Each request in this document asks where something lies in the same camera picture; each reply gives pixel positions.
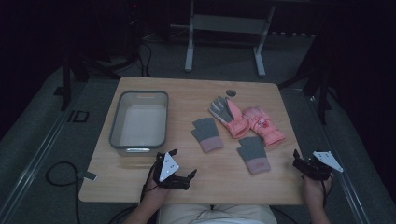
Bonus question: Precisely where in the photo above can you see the right hand-held gripper cable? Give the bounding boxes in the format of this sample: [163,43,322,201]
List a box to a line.
[321,176,333,208]

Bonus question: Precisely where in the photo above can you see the white metal stand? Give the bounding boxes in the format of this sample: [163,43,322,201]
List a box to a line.
[184,0,276,78]

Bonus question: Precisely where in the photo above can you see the black floor cable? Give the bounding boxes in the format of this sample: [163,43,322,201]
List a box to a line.
[46,161,80,224]
[136,41,153,78]

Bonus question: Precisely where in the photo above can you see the hand-held gripper cable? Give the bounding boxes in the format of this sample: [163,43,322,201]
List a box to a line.
[321,176,333,208]
[106,161,160,224]

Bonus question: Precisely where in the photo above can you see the person's beige pants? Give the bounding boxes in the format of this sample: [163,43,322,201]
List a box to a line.
[158,203,278,224]

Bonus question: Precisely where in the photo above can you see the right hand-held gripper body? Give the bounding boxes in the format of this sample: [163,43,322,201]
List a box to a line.
[295,151,345,181]

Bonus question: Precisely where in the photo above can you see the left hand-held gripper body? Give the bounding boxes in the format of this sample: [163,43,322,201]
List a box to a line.
[153,151,191,190]

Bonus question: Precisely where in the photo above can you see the left hand-held gripper cable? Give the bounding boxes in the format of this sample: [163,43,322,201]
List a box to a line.
[106,161,160,224]

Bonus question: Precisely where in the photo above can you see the grey tape tab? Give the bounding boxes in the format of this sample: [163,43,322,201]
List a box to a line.
[76,171,98,182]

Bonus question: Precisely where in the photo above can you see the grey pink knit glove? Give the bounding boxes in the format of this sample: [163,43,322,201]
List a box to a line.
[190,117,224,154]
[236,135,272,175]

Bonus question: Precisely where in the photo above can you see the black stand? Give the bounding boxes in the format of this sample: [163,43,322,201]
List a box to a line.
[54,0,141,111]
[278,31,334,125]

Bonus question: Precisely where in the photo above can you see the grey plastic bin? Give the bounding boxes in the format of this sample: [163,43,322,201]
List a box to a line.
[108,90,170,158]

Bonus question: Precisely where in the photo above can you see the person's right hand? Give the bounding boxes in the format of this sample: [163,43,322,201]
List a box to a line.
[303,174,333,206]

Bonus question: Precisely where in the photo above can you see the person's left hand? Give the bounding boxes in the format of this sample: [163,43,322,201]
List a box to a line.
[143,176,171,203]

